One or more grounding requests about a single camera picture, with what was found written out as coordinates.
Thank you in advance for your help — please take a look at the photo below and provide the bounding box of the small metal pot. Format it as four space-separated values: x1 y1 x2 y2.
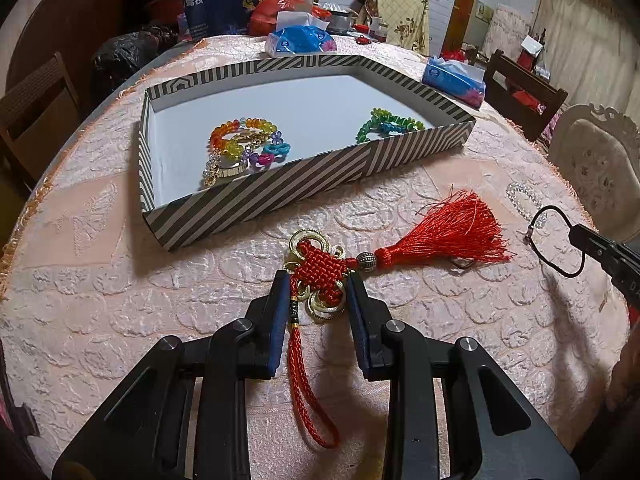
327 7 359 36

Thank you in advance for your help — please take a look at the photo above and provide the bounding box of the gold chain bracelet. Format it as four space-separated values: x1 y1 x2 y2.
218 129 267 180

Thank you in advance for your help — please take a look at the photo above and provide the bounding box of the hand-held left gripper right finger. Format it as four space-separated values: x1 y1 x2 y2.
345 274 581 480

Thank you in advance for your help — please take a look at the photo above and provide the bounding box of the cream ornate floral chair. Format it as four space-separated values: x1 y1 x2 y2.
547 103 640 242

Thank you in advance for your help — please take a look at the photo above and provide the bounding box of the blue shopping bag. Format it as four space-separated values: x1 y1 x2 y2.
179 0 269 42

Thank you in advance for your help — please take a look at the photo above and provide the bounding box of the cream floral cloth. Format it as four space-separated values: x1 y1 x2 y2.
357 0 431 57

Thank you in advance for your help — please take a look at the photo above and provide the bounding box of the blue pink tissue pack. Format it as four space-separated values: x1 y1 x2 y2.
421 56 487 110

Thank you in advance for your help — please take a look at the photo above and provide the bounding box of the green bead bracelet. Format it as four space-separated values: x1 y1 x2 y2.
356 110 427 144

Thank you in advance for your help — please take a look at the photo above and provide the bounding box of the striped cardboard box tray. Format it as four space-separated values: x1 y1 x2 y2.
137 52 476 252

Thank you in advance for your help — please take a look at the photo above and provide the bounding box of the colourful plastic chain bracelet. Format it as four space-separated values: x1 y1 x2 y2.
244 131 294 169

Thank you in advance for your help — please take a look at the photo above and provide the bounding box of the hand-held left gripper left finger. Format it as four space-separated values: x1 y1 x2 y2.
52 270 293 480

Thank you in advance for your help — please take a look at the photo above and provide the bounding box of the rainbow bead bracelet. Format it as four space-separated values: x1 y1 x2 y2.
209 118 279 162

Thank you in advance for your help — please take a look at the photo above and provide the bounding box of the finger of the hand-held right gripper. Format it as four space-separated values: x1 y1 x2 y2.
569 223 622 282

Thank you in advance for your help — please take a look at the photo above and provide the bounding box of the black hair tie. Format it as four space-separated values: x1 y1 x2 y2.
524 204 587 279

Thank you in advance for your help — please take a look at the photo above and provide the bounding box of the dark wooden slatted chair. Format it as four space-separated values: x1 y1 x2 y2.
0 52 84 197

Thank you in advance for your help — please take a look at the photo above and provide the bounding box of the red knot tassel ornament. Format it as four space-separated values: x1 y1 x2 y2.
283 188 516 449

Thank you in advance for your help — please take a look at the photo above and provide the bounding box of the white lace covered appliance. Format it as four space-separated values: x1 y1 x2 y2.
487 3 531 62

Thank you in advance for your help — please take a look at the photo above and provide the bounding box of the person's right forearm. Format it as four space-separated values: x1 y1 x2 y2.
574 341 640 480

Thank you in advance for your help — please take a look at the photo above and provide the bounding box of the round wooden table top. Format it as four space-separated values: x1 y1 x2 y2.
4 0 134 97

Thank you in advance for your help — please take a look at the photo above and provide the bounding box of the red plastic bag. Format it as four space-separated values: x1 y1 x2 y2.
248 0 332 37

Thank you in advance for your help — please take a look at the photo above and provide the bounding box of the pink textured tablecloth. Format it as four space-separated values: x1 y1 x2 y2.
0 34 632 480

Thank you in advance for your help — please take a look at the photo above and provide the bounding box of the clear crystal bracelet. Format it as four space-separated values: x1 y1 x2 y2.
505 182 544 222

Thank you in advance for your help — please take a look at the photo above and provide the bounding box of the silver rhinestone bracelet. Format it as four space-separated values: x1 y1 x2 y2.
202 151 222 187

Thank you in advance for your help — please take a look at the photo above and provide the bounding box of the beige curtain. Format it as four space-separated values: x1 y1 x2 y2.
512 0 640 112

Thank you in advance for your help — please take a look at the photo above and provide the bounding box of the red gift box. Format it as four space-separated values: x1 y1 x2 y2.
517 34 546 69

